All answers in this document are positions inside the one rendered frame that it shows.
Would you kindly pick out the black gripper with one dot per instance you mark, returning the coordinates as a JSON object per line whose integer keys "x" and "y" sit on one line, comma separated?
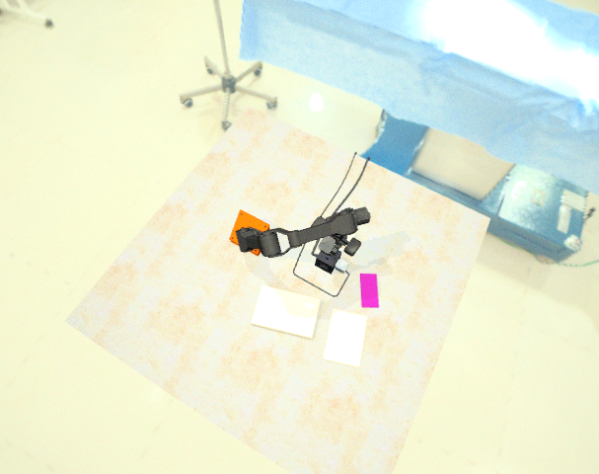
{"x": 351, "y": 246}

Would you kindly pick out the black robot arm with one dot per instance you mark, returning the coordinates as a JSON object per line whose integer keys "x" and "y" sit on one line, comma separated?
{"x": 343, "y": 223}

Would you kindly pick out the magenta rectangular block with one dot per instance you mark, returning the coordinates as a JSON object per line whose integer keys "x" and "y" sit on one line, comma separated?
{"x": 369, "y": 291}

